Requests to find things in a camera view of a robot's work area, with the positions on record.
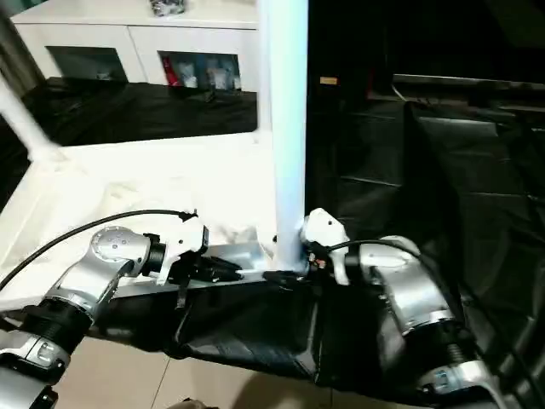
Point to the white plastic table leg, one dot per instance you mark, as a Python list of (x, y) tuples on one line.
[(285, 111), (24, 119)]

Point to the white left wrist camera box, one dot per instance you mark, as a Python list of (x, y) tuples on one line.
[(183, 237)]

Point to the grey plush toy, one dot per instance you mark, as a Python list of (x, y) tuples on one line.
[(169, 7)]

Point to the black tv cabinet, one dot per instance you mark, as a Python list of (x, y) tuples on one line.
[(426, 38)]

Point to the white cabinet with glass doors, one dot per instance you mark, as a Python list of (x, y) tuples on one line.
[(102, 43)]

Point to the white plastic table top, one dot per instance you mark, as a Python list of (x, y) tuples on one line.
[(128, 187)]

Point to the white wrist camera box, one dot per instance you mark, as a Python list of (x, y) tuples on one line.
[(324, 228), (183, 237)]

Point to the toy figures behind cabinet glass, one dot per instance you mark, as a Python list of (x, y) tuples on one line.
[(200, 72)]

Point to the silver left leg black foot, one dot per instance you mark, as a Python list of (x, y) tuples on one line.
[(192, 405)]

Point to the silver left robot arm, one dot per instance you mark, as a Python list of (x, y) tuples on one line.
[(85, 281)]

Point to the black work mat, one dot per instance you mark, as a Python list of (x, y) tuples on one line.
[(426, 170)]

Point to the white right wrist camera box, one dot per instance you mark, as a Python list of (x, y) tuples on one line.
[(324, 228)]

